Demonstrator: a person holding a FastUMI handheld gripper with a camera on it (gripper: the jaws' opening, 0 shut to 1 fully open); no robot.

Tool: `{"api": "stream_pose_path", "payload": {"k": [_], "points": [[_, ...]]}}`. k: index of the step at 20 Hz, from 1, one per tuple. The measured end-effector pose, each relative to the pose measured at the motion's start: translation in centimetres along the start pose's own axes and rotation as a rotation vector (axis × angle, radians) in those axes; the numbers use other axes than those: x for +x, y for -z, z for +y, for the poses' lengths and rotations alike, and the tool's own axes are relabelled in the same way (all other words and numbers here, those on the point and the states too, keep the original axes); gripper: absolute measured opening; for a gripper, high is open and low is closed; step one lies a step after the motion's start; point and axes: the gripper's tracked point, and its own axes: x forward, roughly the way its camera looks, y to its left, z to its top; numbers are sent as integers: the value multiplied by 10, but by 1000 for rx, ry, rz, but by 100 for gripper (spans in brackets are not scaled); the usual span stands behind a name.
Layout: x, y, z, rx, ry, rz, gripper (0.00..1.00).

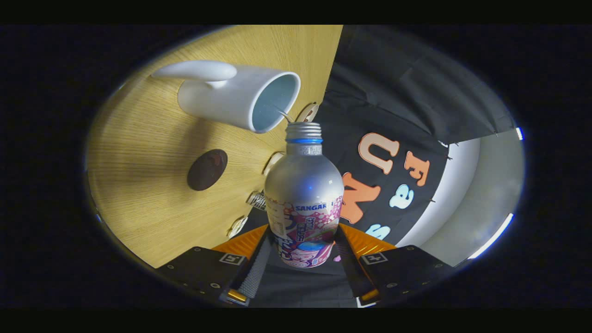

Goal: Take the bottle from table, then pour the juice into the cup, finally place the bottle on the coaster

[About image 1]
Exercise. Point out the wooden table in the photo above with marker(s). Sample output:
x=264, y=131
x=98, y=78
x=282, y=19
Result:
x=148, y=208

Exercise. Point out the white cup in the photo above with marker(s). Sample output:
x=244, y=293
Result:
x=217, y=97

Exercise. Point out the white round plate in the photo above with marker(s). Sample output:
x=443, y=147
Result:
x=307, y=112

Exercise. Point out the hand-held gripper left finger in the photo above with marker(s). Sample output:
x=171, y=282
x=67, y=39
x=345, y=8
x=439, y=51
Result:
x=256, y=273

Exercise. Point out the silver juice bottle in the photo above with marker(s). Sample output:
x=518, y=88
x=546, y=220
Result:
x=303, y=185

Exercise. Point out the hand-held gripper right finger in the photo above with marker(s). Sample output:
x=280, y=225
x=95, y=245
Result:
x=349, y=268

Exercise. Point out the ceiling light strip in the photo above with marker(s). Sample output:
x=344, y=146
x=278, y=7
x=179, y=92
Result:
x=492, y=237

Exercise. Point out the black backdrop cloth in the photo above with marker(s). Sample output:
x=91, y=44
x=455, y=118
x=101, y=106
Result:
x=393, y=92

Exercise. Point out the thin clear juice stream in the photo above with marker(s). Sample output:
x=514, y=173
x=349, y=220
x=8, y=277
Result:
x=286, y=117

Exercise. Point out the white divided dish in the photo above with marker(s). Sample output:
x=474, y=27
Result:
x=237, y=227

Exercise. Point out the white toaster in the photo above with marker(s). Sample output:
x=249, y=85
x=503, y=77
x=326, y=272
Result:
x=273, y=162

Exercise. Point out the dark round coaster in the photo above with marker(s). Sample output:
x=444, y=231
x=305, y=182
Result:
x=207, y=169

